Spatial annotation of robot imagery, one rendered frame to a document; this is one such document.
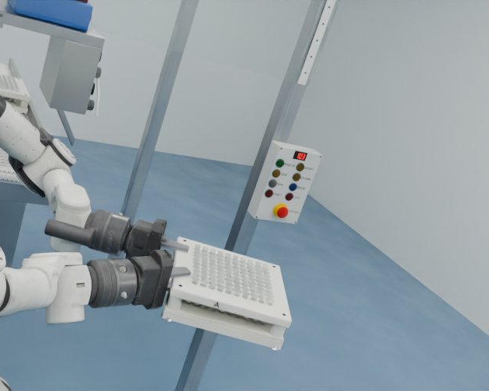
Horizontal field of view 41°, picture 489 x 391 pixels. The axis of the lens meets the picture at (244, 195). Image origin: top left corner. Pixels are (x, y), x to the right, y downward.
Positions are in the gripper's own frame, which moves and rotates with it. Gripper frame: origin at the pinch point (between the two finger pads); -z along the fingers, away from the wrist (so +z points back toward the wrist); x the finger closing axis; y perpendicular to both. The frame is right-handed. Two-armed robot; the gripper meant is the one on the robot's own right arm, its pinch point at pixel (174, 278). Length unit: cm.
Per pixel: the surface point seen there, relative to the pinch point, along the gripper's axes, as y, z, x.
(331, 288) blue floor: -150, -244, 111
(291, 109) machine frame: -58, -72, -24
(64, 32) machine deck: -79, -2, -31
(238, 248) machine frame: -60, -70, 28
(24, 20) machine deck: -81, 9, -32
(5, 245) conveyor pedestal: -94, -3, 43
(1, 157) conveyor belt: -92, 4, 11
